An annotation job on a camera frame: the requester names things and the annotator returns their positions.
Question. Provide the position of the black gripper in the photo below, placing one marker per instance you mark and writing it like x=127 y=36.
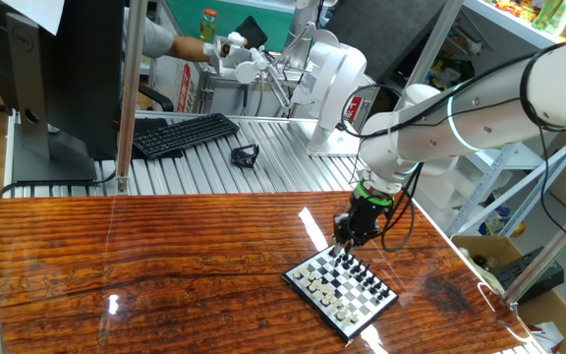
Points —
x=366 y=216

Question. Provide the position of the person forearm grey sleeve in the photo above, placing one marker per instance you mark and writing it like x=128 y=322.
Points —
x=165 y=43

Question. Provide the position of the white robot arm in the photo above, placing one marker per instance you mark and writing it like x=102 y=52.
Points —
x=332 y=74

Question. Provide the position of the magnetic chessboard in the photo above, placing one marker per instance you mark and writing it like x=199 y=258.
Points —
x=342 y=290

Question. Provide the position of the black phone stand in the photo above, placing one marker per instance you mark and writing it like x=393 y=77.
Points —
x=243 y=156

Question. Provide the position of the white slotted shelf upright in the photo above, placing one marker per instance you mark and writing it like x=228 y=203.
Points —
x=479 y=196

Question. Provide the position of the wood grain table mat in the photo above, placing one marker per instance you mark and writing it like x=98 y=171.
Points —
x=165 y=270

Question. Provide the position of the black case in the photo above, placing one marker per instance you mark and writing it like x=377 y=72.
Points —
x=533 y=275

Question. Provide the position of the black keyboard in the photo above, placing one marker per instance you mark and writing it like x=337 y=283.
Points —
x=185 y=135

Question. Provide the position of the dark grey panel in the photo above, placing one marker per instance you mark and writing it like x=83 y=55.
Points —
x=386 y=29

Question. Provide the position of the white handheld control device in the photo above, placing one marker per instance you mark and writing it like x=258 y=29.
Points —
x=239 y=56

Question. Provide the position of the white box red label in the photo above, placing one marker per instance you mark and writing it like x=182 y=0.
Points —
x=185 y=88

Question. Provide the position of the cardboard box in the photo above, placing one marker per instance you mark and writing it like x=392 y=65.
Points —
x=558 y=314

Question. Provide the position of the black tablet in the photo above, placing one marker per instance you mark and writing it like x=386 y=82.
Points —
x=253 y=30

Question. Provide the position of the black chair armrest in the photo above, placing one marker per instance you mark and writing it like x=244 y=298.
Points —
x=162 y=100

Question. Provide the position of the bottle with orange cap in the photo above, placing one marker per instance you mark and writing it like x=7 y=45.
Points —
x=208 y=27

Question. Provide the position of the white shelf board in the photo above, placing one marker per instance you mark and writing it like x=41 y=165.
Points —
x=509 y=24

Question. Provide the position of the green bottle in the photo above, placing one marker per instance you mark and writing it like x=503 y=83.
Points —
x=548 y=12

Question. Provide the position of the black computer monitor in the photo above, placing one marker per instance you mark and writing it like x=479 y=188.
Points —
x=81 y=74

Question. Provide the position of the white paper sheet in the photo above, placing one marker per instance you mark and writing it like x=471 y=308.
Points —
x=35 y=10

